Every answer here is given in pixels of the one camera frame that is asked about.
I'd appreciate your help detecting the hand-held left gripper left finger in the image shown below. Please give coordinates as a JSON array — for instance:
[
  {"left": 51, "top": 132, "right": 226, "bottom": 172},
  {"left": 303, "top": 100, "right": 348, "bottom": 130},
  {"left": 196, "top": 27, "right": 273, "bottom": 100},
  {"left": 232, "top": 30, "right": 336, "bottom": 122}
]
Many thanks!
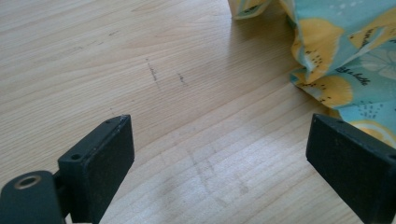
[{"left": 57, "top": 114, "right": 135, "bottom": 224}]

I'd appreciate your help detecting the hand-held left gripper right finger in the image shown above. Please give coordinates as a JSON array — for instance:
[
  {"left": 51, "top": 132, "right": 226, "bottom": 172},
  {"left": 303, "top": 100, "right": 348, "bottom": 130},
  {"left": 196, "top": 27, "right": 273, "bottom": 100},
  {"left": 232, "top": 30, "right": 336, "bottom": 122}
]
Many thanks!
[{"left": 305, "top": 113, "right": 396, "bottom": 224}]

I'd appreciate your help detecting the teal cloth with yellow lemons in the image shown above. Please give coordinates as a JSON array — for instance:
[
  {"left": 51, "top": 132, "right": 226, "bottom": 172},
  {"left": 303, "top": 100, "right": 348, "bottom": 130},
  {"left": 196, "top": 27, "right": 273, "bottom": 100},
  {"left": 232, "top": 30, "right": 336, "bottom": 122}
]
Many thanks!
[{"left": 227, "top": 0, "right": 396, "bottom": 149}]

